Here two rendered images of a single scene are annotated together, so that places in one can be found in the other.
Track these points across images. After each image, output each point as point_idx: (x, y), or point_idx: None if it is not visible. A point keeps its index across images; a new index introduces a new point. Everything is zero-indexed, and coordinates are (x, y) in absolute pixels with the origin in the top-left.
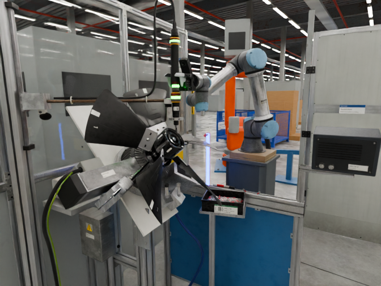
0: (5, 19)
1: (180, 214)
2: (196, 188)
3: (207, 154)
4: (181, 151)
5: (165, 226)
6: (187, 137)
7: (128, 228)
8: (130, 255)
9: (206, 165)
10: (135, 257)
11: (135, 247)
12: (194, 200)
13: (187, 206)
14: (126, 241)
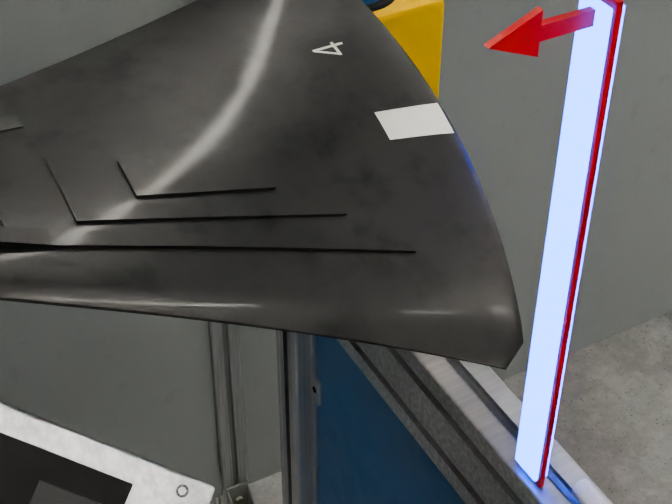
0: None
1: (364, 485)
2: (448, 430)
3: (556, 217)
4: (419, 36)
5: (292, 487)
6: (215, 58)
7: (170, 339)
8: (186, 463)
9: (537, 319)
10: (228, 475)
11: (224, 430)
12: (444, 482)
13: (402, 482)
14: (153, 401)
